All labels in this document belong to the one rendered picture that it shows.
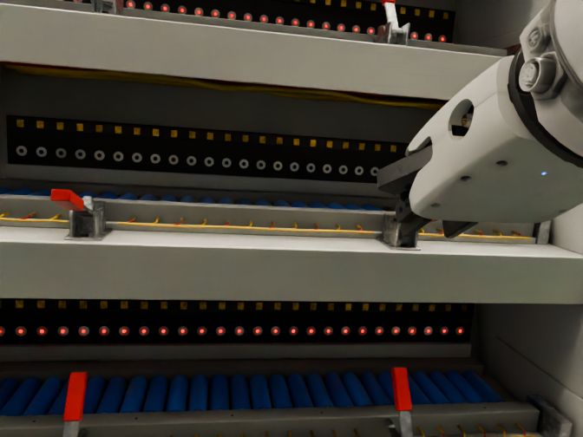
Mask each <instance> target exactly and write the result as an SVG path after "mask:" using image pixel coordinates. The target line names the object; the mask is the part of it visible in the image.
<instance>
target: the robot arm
mask: <svg viewBox="0 0 583 437"><path fill-rule="evenodd" d="M520 40H521V47H520V49H519V50H518V51H517V52H516V54H515V55H511V56H505V57H503V58H502V59H500V60H499V61H498V62H497V63H495V64H494V65H493V66H491V67H490V68H488V69H487V70H485V71H484V72H483V73H482V74H480V75H479V76H478V77H476V78H475V79H474V80H473V81H472V82H471V83H469V84H468V85H467V86H466V87H465V88H463V89H462V90H461V91H460V92H459V93H458V94H456V95H455V96H454V97H453V98H452V99H451V100H450V101H449V102H447V103H446V104H445V105H444V106H443V107H442V108H441V109H440V110H439V111H438V112H437V113H436V114H435V115H434V116H433V117H432V118H431V119H430V120H429V121H428V122H427V124H426V125H425V126H424V127H423V128H422V129H421V130H420V131H419V133H418V134H417V135H416V137H415V138H414V139H413V140H412V141H411V142H410V144H409V146H408V148H407V150H406V152H405V156H406V157H405V158H403V159H401V160H399V161H397V162H395V163H392V164H390V165H388V166H386V167H384V168H382V169H380V170H378V171H377V188H378V190H380V191H383V192H387V193H390V194H393V195H397V194H398V195H400V199H399V202H398V203H397V204H396V220H397V222H398V223H401V227H402V235H403V236H404V237H410V236H411V235H413V234H414V233H416V232H417V231H419V230H420V229H421V228H423V227H424V226H425V225H426V224H427V223H429V222H430V221H431V220H432V219H438V220H442V226H443V232H444V236H445V237H446V238H455V237H457V236H458V235H460V234H462V233H463V232H465V231H466V230H468V229H470V228H471V227H473V226H475V225H477V224H478V222H489V223H513V224H532V223H540V222H546V221H548V220H550V219H554V218H556V217H558V216H560V215H561V214H563V213H565V212H567V211H569V210H571V209H573V208H574V207H576V206H577V205H580V204H582V203H583V0H550V1H549V2H548V3H547V4H546V6H545V7H544V8H543V9H542V10H541V11H540V12H539V13H538V15H537V16H536V17H535V18H534V19H533V20H532V21H531V23H530V24H529V25H528V26H527V27H526V28H525V29H524V30H523V32H522V33H521V36H520Z"/></svg>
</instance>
